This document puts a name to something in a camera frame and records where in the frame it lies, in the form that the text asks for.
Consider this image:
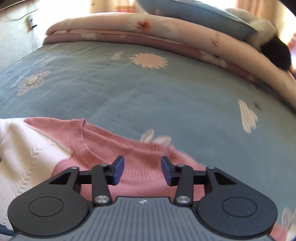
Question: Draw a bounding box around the pink and white knit sweater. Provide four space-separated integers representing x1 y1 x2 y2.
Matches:
1 117 288 240

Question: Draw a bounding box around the blue floral bed sheet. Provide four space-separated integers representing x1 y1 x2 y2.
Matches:
0 41 296 241

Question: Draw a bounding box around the pink floral folded quilt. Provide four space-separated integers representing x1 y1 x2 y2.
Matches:
43 13 295 106

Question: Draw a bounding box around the person lying on bed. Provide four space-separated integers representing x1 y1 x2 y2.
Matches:
225 8 292 71

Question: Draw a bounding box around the blue pillow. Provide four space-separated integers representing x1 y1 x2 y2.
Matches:
137 0 257 41

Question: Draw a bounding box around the white power strip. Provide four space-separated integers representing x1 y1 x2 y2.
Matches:
27 16 37 31

